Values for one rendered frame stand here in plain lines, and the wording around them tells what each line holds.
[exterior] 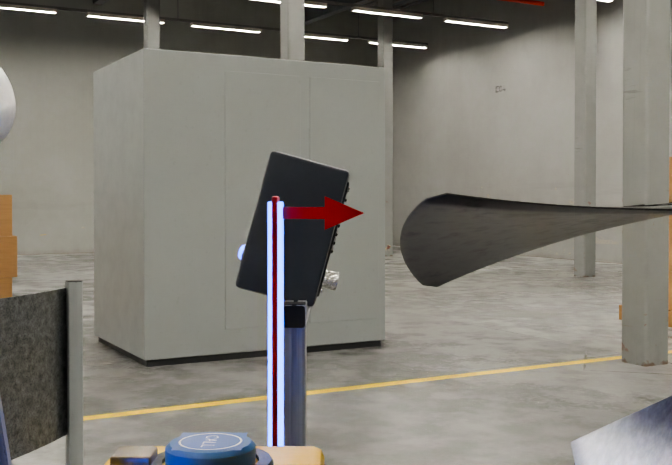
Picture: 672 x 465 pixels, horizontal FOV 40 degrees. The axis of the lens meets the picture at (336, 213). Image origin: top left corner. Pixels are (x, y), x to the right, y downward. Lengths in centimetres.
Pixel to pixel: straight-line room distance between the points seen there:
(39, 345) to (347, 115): 508
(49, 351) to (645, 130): 515
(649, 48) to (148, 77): 354
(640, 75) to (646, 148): 52
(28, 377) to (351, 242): 505
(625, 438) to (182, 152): 612
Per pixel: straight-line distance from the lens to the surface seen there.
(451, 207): 58
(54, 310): 256
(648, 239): 691
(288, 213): 66
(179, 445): 42
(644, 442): 70
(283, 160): 123
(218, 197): 681
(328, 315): 725
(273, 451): 45
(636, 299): 699
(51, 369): 257
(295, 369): 120
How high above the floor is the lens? 119
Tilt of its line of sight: 1 degrees down
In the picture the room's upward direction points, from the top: straight up
